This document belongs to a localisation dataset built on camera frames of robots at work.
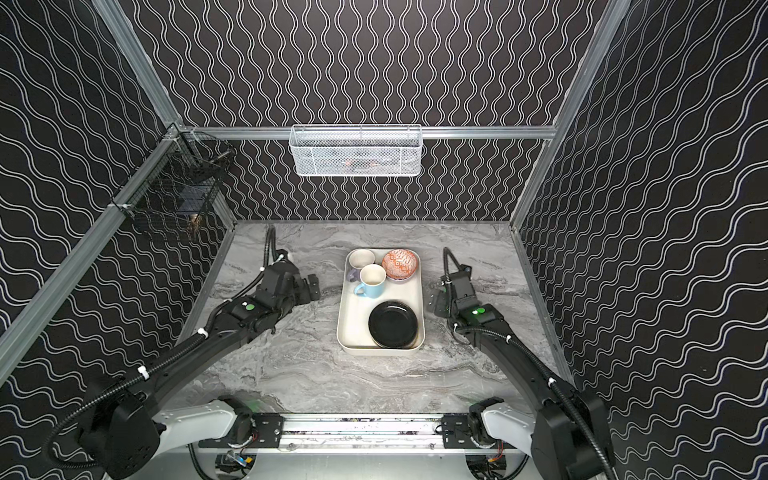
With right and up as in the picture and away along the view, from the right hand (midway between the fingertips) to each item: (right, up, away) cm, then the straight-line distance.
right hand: (452, 300), depth 86 cm
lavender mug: (-29, +11, +18) cm, 36 cm away
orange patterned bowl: (-14, +10, +18) cm, 24 cm away
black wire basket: (-86, +38, +12) cm, 95 cm away
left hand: (-42, +6, -2) cm, 42 cm away
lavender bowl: (-14, +7, +15) cm, 22 cm away
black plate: (-17, -8, +3) cm, 19 cm away
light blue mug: (-23, +6, +12) cm, 27 cm away
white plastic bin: (-29, -5, +10) cm, 31 cm away
